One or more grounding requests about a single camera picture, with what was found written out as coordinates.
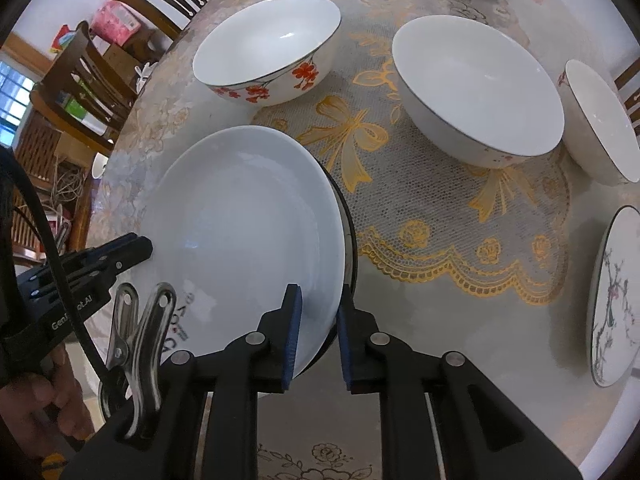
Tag person's left hand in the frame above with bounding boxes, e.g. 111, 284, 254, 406
0, 346, 97, 461

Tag wooden chair with purple cloth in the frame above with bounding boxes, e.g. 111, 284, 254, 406
107, 0, 236, 41

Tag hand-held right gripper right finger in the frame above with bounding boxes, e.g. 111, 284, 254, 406
337, 305, 583, 480

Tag pink package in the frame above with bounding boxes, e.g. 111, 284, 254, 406
90, 0, 142, 44

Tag large plain white bowl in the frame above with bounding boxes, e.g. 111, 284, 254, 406
392, 15, 566, 169

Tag white plate with branch print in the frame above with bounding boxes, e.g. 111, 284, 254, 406
587, 205, 640, 389

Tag plain white plate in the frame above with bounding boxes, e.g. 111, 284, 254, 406
139, 125, 347, 382

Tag white bowl with red flowers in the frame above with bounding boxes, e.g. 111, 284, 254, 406
192, 0, 342, 107

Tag small white bowl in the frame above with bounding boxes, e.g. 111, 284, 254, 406
557, 59, 640, 186

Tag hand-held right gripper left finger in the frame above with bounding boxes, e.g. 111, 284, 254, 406
65, 284, 304, 480

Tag colourful small box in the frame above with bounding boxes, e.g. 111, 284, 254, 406
49, 24, 82, 55

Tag black cable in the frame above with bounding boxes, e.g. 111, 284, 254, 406
0, 145, 112, 386

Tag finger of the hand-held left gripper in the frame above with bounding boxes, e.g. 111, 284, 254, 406
30, 238, 154, 307
17, 232, 139, 282

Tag cardboard box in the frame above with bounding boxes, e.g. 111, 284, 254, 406
101, 41, 152, 82

